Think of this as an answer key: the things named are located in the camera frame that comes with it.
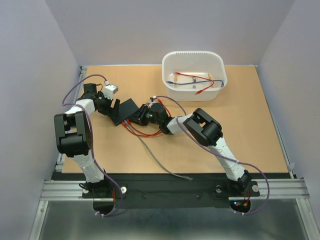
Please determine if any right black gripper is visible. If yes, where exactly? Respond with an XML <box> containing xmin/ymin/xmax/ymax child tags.
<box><xmin>127</xmin><ymin>103</ymin><xmax>161</xmax><ymax>126</ymax></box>

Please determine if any yellow patch cable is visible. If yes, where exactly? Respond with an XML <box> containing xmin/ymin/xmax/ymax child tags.
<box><xmin>173</xmin><ymin>72</ymin><xmax>213</xmax><ymax>87</ymax></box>

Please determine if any blue patch cable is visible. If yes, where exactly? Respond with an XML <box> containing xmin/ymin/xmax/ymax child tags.
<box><xmin>166</xmin><ymin>79</ymin><xmax>225</xmax><ymax>88</ymax></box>

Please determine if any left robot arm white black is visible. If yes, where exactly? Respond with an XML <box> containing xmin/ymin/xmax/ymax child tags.
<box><xmin>53</xmin><ymin>83</ymin><xmax>119</xmax><ymax>197</ymax></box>

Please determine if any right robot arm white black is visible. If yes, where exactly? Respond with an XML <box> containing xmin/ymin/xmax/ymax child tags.
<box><xmin>128</xmin><ymin>103</ymin><xmax>252</xmax><ymax>195</ymax></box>

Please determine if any white plastic tub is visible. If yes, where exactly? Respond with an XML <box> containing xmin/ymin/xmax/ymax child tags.
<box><xmin>161</xmin><ymin>51</ymin><xmax>228</xmax><ymax>102</ymax></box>

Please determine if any small metal clip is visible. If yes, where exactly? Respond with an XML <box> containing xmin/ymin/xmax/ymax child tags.
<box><xmin>192</xmin><ymin>76</ymin><xmax>197</xmax><ymax>89</ymax></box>

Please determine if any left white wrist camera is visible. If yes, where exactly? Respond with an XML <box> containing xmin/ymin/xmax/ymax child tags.
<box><xmin>102</xmin><ymin>84</ymin><xmax>119</xmax><ymax>99</ymax></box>

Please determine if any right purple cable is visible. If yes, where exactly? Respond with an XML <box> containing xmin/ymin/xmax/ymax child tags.
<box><xmin>149</xmin><ymin>95</ymin><xmax>271</xmax><ymax>216</ymax></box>

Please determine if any purple cable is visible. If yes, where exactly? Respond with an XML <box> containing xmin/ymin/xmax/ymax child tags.
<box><xmin>149</xmin><ymin>95</ymin><xmax>271</xmax><ymax>216</ymax></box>
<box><xmin>61</xmin><ymin>74</ymin><xmax>126</xmax><ymax>218</ymax></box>

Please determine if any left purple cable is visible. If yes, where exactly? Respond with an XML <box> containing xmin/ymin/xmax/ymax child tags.
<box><xmin>61</xmin><ymin>74</ymin><xmax>126</xmax><ymax>218</ymax></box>

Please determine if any grey patch cable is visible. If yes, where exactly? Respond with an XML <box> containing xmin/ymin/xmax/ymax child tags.
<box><xmin>124</xmin><ymin>119</ymin><xmax>194</xmax><ymax>181</ymax></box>

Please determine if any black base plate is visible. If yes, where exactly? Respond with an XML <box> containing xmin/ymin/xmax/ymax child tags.
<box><xmin>51</xmin><ymin>171</ymin><xmax>293</xmax><ymax>210</ymax></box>

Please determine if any aluminium rail frame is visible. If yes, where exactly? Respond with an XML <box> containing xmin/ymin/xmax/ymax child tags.
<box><xmin>33</xmin><ymin>65</ymin><xmax>320</xmax><ymax>240</ymax></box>

